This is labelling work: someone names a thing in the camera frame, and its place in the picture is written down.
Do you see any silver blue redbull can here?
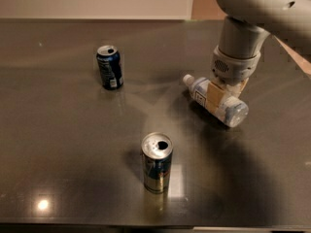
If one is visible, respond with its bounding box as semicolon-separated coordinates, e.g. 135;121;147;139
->
141;132;173;193

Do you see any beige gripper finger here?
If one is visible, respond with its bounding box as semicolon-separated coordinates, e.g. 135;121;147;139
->
205;82;225;114
231;79;249;97

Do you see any clear blue plastic bottle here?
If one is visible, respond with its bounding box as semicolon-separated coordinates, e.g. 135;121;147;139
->
183;74;249;127

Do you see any dark blue soda can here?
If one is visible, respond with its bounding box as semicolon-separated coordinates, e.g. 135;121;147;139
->
96;45;123;90

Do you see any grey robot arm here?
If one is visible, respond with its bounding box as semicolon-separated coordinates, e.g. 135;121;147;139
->
206;0;311;113

